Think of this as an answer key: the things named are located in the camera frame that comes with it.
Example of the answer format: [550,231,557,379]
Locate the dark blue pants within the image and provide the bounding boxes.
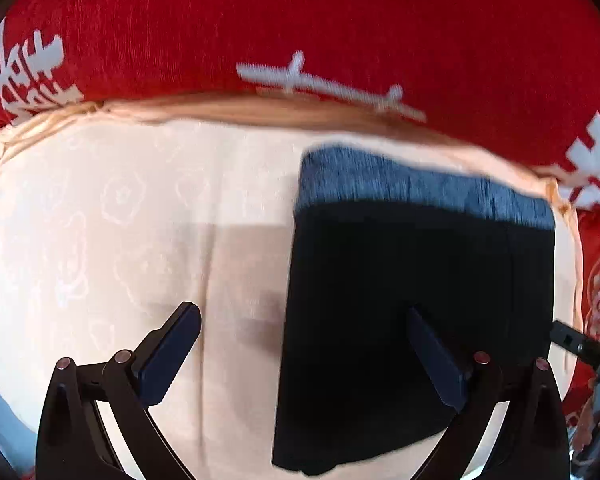
[271,142,556,476]

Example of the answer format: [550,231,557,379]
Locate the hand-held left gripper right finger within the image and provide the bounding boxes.
[405,305,571,480]

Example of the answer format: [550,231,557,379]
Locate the red blanket with white print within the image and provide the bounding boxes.
[0,0,600,211]

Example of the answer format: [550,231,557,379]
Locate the person's right hand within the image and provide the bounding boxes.
[574,400,599,450]

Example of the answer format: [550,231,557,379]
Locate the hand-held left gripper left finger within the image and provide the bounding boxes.
[35,301,203,480]

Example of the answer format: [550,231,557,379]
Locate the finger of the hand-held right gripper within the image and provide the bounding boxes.
[550,320,600,371]

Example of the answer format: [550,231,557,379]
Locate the cream patterned blanket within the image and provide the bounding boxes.
[0,92,586,480]

